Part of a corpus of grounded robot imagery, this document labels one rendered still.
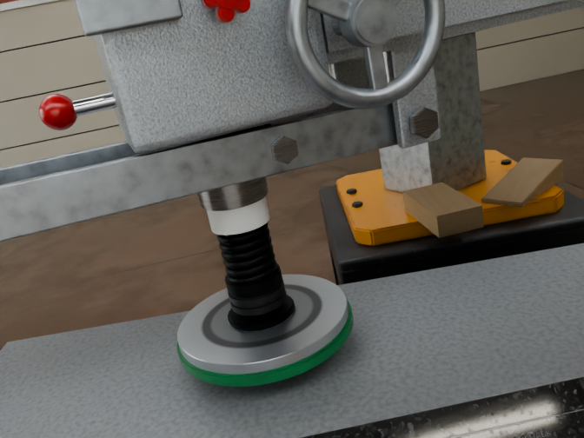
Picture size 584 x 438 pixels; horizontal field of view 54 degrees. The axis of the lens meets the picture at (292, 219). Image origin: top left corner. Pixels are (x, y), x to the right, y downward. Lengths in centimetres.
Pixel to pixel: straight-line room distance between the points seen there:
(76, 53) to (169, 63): 630
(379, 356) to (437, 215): 56
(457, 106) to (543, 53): 637
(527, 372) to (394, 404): 14
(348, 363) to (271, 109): 32
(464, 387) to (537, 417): 7
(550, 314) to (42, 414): 63
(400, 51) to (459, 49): 83
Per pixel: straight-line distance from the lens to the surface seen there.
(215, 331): 70
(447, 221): 121
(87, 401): 77
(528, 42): 769
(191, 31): 52
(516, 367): 67
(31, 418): 79
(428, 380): 65
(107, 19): 50
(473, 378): 65
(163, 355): 80
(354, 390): 65
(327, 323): 66
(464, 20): 64
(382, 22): 51
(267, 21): 53
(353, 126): 62
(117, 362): 83
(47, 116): 54
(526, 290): 81
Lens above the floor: 126
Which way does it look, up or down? 19 degrees down
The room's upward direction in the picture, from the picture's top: 11 degrees counter-clockwise
